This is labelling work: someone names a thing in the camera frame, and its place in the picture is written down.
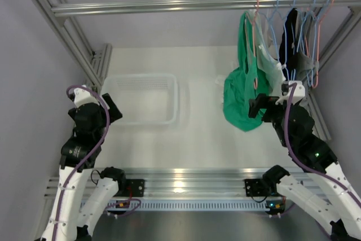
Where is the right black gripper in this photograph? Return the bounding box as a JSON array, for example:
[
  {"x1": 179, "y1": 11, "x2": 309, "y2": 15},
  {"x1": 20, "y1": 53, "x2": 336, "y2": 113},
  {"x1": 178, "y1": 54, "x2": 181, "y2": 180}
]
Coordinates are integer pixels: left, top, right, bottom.
[{"x1": 248, "y1": 94, "x2": 298, "y2": 147}]

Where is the pink hanger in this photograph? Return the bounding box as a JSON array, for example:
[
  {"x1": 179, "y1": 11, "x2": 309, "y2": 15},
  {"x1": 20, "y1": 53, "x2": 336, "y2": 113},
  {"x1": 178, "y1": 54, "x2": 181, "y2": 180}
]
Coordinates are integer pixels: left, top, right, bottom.
[
  {"x1": 244, "y1": 0, "x2": 262, "y2": 89},
  {"x1": 305, "y1": 0, "x2": 334, "y2": 89}
]

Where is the green tank top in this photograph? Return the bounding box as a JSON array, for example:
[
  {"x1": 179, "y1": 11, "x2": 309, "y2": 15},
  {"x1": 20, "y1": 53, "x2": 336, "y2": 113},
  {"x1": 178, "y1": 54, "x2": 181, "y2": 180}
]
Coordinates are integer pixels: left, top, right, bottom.
[{"x1": 223, "y1": 11, "x2": 269, "y2": 132}]

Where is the white tank top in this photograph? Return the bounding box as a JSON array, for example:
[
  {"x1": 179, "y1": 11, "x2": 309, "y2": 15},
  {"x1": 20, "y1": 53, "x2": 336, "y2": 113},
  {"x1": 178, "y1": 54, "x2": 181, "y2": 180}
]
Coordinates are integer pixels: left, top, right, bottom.
[{"x1": 256, "y1": 14, "x2": 286, "y2": 97}]

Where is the light blue hanger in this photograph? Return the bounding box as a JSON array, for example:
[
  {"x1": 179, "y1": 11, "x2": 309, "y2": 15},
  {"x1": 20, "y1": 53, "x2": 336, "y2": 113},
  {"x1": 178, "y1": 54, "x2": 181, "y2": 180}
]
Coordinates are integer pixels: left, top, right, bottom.
[{"x1": 261, "y1": 0, "x2": 284, "y2": 65}]

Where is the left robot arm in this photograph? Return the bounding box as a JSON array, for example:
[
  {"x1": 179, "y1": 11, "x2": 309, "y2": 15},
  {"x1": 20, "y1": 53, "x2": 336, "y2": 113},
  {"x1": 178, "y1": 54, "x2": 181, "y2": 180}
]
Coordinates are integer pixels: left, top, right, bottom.
[{"x1": 40, "y1": 89, "x2": 127, "y2": 240}]

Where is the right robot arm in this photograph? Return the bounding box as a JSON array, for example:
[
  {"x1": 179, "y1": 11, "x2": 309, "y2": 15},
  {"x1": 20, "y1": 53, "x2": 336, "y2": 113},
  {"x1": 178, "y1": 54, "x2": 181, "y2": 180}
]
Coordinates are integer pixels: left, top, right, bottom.
[{"x1": 248, "y1": 94, "x2": 360, "y2": 240}]

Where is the blue hanger with grey top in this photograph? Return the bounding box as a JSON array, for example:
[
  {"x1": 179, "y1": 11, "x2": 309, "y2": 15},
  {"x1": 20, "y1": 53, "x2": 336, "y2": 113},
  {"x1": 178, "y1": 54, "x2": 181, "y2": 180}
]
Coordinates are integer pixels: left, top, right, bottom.
[{"x1": 296, "y1": 0, "x2": 316, "y2": 88}]

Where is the black tank top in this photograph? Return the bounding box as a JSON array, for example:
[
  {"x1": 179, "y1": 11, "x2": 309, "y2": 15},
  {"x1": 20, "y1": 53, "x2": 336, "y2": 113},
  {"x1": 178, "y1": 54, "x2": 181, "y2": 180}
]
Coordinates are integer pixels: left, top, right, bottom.
[{"x1": 278, "y1": 8, "x2": 300, "y2": 81}]

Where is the grey tank top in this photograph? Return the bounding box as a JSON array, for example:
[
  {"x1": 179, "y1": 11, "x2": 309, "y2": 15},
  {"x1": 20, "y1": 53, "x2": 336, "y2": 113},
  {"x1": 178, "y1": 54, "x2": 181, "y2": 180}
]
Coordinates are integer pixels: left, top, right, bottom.
[{"x1": 294, "y1": 11, "x2": 319, "y2": 88}]

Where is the rightmost blue hanger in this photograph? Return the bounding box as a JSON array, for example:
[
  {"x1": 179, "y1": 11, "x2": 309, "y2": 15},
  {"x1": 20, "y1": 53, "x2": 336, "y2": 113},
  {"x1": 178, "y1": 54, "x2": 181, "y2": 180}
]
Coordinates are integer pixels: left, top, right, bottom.
[{"x1": 307, "y1": 0, "x2": 334, "y2": 89}]

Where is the blue hanger with black top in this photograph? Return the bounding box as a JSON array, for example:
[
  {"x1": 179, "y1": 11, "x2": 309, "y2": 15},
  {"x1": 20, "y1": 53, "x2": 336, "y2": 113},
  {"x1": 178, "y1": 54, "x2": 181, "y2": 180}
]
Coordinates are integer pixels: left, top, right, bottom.
[{"x1": 279, "y1": 0, "x2": 300, "y2": 82}]

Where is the white plastic basket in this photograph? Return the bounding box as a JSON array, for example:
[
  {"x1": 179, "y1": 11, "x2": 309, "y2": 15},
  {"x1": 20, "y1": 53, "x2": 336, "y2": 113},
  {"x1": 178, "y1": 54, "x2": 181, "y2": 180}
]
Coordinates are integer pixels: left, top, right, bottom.
[{"x1": 102, "y1": 73, "x2": 179, "y2": 126}]

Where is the white cloth on table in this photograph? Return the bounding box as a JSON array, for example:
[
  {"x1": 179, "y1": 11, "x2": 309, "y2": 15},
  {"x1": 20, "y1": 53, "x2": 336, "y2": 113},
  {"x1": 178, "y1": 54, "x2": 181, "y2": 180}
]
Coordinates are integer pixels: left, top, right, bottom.
[{"x1": 215, "y1": 61, "x2": 239, "y2": 104}]

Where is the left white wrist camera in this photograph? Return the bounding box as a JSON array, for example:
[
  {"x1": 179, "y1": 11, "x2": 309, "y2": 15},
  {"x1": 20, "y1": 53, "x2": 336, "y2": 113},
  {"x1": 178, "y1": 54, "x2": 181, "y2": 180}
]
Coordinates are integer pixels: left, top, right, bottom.
[{"x1": 67, "y1": 85, "x2": 99, "y2": 108}]

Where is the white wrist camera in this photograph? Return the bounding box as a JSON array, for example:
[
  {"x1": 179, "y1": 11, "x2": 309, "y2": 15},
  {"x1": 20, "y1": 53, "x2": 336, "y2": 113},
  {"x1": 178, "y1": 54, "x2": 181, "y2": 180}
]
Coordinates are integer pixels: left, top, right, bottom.
[
  {"x1": 67, "y1": 85, "x2": 99, "y2": 108},
  {"x1": 275, "y1": 80, "x2": 306, "y2": 104}
]

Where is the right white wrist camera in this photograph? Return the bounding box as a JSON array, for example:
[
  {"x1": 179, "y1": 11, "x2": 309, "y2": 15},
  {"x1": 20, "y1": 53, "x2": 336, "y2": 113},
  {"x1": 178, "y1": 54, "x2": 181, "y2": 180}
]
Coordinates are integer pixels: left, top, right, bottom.
[{"x1": 275, "y1": 80, "x2": 306, "y2": 104}]

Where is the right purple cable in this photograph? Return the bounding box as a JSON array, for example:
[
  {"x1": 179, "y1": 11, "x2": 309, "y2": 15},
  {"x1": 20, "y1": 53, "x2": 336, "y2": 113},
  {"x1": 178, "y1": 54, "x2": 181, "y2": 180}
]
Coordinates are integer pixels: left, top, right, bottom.
[{"x1": 283, "y1": 82, "x2": 361, "y2": 208}]

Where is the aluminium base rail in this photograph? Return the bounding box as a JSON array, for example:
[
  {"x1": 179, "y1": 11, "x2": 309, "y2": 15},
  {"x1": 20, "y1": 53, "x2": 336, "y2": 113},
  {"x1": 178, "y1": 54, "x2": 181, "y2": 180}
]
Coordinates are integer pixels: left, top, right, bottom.
[{"x1": 43, "y1": 166, "x2": 328, "y2": 198}]

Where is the slotted cable duct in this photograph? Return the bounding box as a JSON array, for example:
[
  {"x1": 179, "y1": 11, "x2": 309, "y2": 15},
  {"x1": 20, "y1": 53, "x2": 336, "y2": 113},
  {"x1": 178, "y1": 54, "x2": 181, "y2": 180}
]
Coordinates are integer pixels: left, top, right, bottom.
[{"x1": 105, "y1": 199, "x2": 283, "y2": 212}]

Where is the aluminium hanging rail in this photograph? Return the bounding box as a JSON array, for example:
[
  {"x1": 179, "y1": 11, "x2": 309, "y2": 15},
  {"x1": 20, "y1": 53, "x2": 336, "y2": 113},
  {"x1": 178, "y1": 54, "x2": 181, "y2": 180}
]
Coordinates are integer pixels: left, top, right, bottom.
[{"x1": 51, "y1": 0, "x2": 360, "y2": 17}]

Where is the left aluminium frame post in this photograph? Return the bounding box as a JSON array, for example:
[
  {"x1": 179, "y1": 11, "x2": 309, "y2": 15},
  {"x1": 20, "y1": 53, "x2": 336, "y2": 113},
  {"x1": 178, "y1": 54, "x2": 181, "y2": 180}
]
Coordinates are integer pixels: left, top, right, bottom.
[{"x1": 31, "y1": 0, "x2": 113, "y2": 91}]

